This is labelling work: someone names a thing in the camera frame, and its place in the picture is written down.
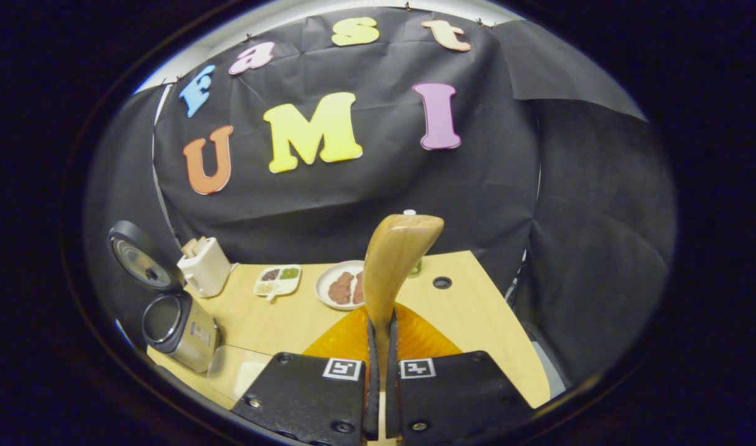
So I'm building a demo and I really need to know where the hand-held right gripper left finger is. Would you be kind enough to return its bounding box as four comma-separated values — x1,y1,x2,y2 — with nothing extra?
232,305,382,444

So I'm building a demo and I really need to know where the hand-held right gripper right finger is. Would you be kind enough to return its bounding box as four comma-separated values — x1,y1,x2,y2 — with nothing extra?
385,305,535,444

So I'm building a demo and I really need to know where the wooden spoon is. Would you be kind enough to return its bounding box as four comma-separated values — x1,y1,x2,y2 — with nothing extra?
363,214,445,388

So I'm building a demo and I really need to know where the clear tray of rice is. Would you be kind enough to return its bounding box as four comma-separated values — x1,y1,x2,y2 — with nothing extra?
206,344,273,402

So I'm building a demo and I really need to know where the dark grey rice cooker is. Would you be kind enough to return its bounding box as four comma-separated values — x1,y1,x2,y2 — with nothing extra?
107,220,221,374

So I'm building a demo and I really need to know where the white round plate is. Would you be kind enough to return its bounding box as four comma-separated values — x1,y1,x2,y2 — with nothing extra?
315,260,366,310

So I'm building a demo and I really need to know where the green drink bottle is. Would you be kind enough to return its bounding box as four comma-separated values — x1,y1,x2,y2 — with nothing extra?
403,209,423,277

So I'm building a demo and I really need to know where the white divided bean dish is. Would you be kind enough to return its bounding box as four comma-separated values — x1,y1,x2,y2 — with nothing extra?
253,265,302,302

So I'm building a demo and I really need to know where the black backdrop cloth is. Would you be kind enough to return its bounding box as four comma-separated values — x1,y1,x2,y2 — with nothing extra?
84,6,676,378

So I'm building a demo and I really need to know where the white toaster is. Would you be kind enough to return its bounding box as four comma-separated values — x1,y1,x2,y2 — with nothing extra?
177,237,233,299

